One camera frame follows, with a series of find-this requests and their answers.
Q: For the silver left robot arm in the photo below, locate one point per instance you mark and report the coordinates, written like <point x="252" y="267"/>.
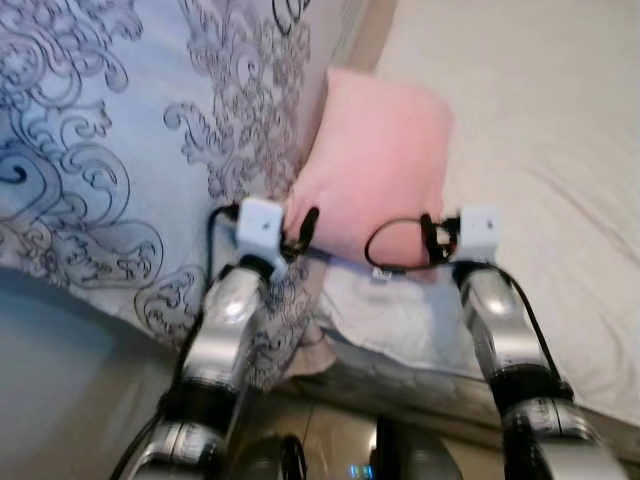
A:
<point x="225" y="330"/>

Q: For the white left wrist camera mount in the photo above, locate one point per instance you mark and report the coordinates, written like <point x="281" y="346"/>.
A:
<point x="260" y="225"/>

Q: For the white quilted mattress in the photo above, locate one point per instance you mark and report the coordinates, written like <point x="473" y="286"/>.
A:
<point x="540" y="180"/>

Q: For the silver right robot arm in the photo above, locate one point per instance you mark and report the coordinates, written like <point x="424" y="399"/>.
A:
<point x="500" y="320"/>

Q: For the black robot right leg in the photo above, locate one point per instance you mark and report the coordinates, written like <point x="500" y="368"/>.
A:
<point x="415" y="455"/>

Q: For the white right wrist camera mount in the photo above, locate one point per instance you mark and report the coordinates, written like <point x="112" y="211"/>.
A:
<point x="479" y="232"/>

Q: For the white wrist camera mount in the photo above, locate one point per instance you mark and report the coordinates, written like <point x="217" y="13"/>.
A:
<point x="479" y="232"/>
<point x="260" y="225"/>

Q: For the pink pillow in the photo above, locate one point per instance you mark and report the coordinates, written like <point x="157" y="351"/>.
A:
<point x="380" y="150"/>

